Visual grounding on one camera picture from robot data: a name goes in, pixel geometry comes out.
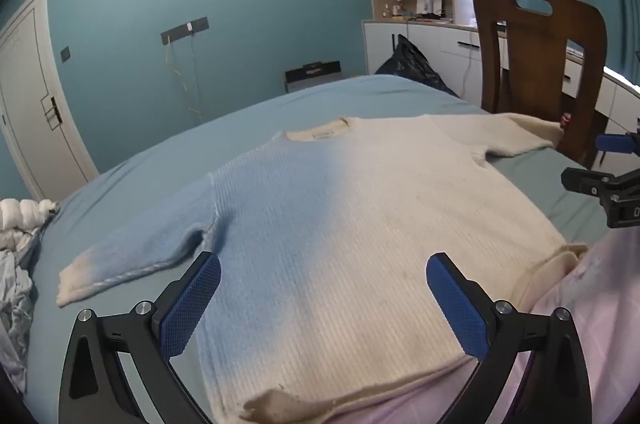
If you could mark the white low drawer cabinet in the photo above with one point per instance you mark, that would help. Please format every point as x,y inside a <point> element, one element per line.
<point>440,49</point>

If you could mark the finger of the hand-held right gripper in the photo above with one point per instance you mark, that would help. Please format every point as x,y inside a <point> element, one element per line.
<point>617,142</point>
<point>587,183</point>

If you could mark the bed with light blue sheet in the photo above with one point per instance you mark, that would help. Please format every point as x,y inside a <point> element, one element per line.
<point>175,154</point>

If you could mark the grey crumpled cloth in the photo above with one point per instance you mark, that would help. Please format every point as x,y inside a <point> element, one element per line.
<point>15,304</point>

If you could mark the white door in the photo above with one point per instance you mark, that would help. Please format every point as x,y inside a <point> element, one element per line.
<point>30,104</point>

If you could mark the dark wall socket panel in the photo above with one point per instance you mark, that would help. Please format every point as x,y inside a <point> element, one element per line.
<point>185,29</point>

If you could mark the cream and blue knit sweater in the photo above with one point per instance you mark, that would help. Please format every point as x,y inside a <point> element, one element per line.
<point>325,229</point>

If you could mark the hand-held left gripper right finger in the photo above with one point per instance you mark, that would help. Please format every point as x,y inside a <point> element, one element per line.
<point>457,309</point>

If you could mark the dark wall switch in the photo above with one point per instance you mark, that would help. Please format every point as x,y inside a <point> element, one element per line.
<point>65,54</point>

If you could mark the white puffy cloth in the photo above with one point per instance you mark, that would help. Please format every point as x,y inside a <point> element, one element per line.
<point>20,214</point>

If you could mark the brown wooden chair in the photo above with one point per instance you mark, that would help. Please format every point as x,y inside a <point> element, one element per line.
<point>540,69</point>

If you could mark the black and white box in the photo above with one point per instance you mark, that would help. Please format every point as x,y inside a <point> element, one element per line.
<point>312,76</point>

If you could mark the black plastic bag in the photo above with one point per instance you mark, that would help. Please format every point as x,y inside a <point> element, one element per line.
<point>412,66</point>

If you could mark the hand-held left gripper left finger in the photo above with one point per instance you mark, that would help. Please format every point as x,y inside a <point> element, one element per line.
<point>192,304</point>

